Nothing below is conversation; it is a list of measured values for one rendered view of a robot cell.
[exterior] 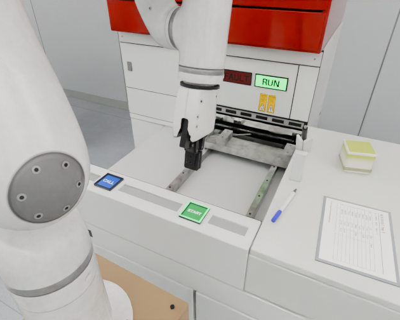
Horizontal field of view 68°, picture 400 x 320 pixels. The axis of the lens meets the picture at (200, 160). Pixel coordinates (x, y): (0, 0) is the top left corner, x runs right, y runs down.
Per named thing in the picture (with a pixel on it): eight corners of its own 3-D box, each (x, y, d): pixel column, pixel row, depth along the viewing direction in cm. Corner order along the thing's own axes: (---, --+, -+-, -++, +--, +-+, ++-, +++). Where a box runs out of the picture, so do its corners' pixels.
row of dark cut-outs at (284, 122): (196, 106, 125) (196, 101, 124) (303, 128, 109) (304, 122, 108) (195, 106, 125) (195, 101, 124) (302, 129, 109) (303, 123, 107)
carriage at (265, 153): (204, 136, 124) (204, 130, 122) (293, 158, 110) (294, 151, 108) (195, 145, 118) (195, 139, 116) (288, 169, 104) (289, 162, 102)
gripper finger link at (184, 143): (190, 103, 55) (197, 117, 60) (173, 140, 53) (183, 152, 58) (195, 104, 55) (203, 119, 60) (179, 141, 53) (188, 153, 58)
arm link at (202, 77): (192, 63, 60) (191, 78, 61) (169, 65, 53) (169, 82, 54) (231, 68, 57) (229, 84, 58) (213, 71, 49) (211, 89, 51)
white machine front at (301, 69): (133, 115, 148) (121, 28, 126) (300, 155, 117) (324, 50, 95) (129, 117, 145) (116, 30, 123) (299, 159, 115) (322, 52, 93)
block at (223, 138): (224, 134, 119) (225, 128, 117) (232, 136, 117) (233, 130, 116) (216, 144, 113) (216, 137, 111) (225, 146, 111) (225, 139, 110)
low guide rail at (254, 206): (278, 157, 116) (279, 150, 115) (283, 158, 116) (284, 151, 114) (230, 248, 79) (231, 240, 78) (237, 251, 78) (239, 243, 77)
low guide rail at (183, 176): (215, 141, 126) (215, 134, 125) (220, 142, 126) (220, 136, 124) (146, 216, 89) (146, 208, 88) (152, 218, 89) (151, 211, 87)
